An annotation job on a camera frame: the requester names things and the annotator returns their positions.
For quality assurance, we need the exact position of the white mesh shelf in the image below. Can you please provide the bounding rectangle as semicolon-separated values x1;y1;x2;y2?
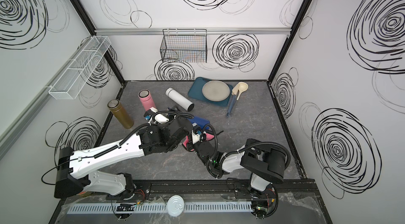
49;36;111;100

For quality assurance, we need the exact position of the pink cloth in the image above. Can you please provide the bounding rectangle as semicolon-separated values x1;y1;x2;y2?
182;131;214;152

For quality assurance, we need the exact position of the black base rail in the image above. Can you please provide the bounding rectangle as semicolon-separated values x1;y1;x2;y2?
107;178;279;202

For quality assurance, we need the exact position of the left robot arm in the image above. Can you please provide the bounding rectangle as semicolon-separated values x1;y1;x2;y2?
54;117;194;199

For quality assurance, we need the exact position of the blue thermos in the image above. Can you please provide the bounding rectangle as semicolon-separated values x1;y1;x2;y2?
188;116;210;128

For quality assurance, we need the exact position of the white thermos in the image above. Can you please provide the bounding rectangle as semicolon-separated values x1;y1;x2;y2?
165;88;195;112

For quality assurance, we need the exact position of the white round can lid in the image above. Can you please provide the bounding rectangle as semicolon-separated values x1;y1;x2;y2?
166;195;185;217

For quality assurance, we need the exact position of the black wire basket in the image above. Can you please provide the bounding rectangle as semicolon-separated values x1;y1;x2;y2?
160;28;208;63

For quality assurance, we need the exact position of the blue handled utensil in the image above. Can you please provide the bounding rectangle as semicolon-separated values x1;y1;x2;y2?
226;83;239;117

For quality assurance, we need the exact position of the white slotted cable duct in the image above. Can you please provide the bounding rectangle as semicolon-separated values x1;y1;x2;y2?
67;201;253;214

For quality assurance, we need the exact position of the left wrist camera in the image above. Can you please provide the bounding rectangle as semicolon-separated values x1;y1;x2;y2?
143;107;169;124

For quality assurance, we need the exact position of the grey round plate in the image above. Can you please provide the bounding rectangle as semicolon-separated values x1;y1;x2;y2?
201;81;231;102

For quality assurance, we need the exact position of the teal tray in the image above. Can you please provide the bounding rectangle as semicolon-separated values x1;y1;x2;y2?
188;77;233;107

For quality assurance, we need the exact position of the pink thermos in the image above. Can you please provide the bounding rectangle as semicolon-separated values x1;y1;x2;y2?
138;90;157;111

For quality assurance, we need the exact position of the gold thermos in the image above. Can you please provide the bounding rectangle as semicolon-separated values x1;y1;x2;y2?
107;99;134;129

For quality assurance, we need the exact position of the beige ladle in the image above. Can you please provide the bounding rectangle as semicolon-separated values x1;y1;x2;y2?
236;82;248;100

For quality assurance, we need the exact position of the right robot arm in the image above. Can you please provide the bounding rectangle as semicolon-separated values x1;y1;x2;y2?
182;139;291;192

